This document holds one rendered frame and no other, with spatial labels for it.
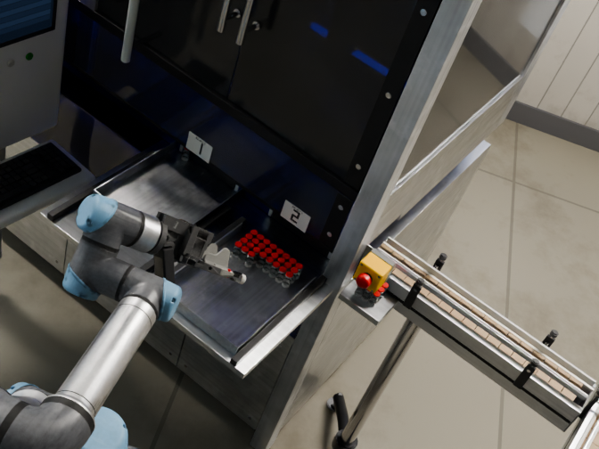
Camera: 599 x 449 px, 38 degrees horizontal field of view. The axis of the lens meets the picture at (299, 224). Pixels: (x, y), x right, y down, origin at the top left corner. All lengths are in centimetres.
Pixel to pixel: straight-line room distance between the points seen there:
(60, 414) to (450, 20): 107
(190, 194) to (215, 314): 43
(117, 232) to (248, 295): 67
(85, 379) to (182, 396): 163
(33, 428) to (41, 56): 134
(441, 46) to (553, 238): 259
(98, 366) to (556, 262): 304
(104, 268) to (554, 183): 336
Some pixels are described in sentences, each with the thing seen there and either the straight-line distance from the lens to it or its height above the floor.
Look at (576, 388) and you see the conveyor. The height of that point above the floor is 97.
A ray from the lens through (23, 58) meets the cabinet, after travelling 248.
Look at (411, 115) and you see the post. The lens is 197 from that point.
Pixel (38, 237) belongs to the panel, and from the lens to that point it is 326.
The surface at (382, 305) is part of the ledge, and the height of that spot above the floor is 88.
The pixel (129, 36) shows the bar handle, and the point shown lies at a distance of 234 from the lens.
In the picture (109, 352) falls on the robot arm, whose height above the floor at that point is 133.
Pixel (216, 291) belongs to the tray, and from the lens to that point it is 225.
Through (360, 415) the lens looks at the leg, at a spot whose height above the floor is 32.
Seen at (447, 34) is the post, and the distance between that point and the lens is 186.
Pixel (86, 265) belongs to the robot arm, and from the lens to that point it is 168.
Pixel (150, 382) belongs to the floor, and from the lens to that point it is 313.
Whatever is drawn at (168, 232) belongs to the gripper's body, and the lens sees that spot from 176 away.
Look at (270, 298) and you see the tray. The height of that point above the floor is 88.
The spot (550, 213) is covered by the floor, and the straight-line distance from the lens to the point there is 450.
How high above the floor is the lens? 258
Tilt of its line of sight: 43 degrees down
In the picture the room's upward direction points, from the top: 21 degrees clockwise
